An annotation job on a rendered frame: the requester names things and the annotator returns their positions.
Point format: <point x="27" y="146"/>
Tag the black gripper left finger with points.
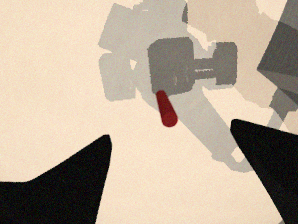
<point x="70" y="193"/>

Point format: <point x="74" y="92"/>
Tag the red peg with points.
<point x="167" y="115"/>

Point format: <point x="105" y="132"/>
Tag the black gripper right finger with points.
<point x="273" y="155"/>

